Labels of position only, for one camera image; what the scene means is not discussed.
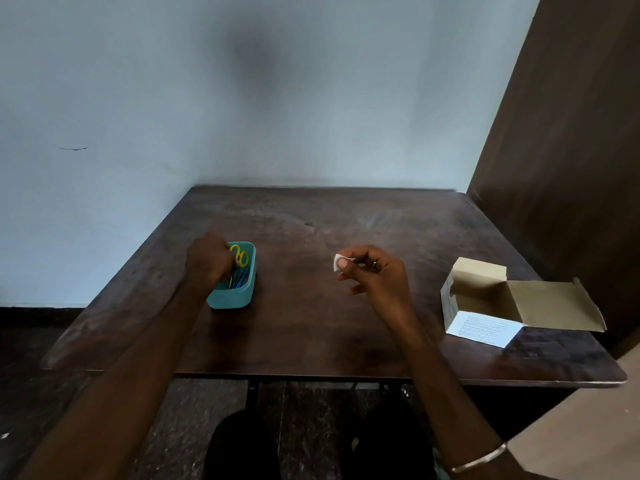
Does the black metal table frame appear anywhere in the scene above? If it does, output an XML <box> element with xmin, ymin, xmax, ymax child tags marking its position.
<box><xmin>245</xmin><ymin>378</ymin><xmax>401</xmax><ymax>411</ymax></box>

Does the person's right hand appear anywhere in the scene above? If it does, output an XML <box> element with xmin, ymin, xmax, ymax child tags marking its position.
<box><xmin>335</xmin><ymin>244</ymin><xmax>421</xmax><ymax>341</ymax></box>

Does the brown wooden cabinet panel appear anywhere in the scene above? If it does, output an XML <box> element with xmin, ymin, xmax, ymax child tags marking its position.
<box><xmin>465</xmin><ymin>0</ymin><xmax>640</xmax><ymax>355</ymax></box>

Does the person's right forearm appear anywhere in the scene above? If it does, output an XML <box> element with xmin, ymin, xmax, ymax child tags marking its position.
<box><xmin>397</xmin><ymin>322</ymin><xmax>541</xmax><ymax>480</ymax></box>

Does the silver bracelet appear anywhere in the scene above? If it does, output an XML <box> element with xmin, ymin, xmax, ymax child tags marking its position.
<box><xmin>448</xmin><ymin>442</ymin><xmax>509</xmax><ymax>475</ymax></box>

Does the white cardboard box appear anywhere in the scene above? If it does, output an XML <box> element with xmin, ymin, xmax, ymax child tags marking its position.
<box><xmin>440</xmin><ymin>257</ymin><xmax>608</xmax><ymax>349</ymax></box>

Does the beige board surface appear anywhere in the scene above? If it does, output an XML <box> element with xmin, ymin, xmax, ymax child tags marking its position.
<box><xmin>507</xmin><ymin>344</ymin><xmax>640</xmax><ymax>480</ymax></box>

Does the person's left hand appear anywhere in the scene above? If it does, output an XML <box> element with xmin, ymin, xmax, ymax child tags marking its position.
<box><xmin>185</xmin><ymin>231</ymin><xmax>237</xmax><ymax>293</ymax></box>

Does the teal plastic container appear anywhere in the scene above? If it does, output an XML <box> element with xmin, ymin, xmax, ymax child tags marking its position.
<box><xmin>206</xmin><ymin>241</ymin><xmax>257</xmax><ymax>311</ymax></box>

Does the person's left forearm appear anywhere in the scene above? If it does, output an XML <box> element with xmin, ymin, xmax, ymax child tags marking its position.
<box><xmin>17</xmin><ymin>277</ymin><xmax>216</xmax><ymax>480</ymax></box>

